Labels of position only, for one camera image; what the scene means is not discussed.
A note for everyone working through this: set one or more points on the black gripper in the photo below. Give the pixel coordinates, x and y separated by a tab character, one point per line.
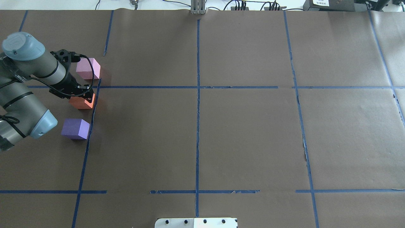
68	85

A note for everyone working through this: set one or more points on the orange foam cube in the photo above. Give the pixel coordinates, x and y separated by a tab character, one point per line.
82	103

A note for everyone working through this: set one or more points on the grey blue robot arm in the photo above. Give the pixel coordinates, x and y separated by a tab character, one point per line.
24	58

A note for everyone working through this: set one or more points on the pink foam cube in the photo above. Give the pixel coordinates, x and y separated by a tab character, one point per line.
83	69

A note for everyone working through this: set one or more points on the purple foam cube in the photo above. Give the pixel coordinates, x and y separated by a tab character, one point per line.
75	129

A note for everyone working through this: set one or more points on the grey control box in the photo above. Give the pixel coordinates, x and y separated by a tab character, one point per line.
334	5

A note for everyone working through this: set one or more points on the aluminium frame post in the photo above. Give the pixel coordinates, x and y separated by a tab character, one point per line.
198	7

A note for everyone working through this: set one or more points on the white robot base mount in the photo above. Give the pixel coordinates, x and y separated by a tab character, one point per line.
196	223

